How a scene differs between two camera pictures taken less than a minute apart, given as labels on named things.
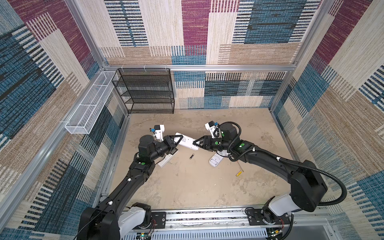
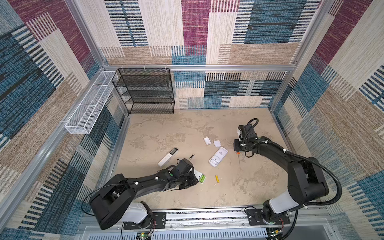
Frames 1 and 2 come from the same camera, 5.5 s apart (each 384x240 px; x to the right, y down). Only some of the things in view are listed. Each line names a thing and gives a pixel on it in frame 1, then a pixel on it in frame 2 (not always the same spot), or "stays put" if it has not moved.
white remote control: [215, 160] stays put
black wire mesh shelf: [146, 90] stays put
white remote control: [186, 141] → [197, 174]
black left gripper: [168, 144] → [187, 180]
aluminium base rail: [227, 224] stays put
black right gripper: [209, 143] → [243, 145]
